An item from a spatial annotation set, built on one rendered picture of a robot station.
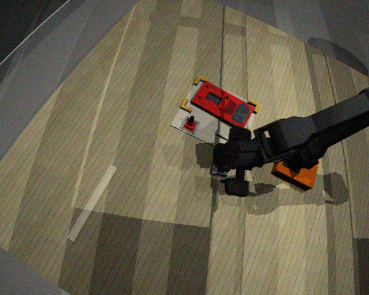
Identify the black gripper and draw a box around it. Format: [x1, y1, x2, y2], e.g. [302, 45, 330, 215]
[220, 125, 263, 197]

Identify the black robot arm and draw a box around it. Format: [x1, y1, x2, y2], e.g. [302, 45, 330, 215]
[213, 87, 369, 174]

